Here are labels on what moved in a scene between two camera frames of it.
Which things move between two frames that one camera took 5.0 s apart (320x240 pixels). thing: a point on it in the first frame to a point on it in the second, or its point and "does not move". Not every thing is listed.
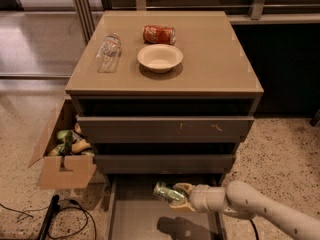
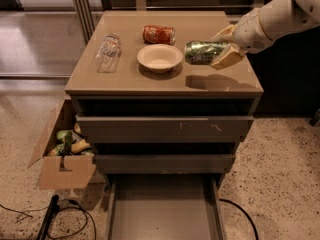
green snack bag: [65, 147] does not move
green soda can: [164, 192] to [202, 52]
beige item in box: [79, 146] does not move
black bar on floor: [54, 207] does not move
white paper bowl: [160, 58] does not move
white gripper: [199, 197] to [249, 33]
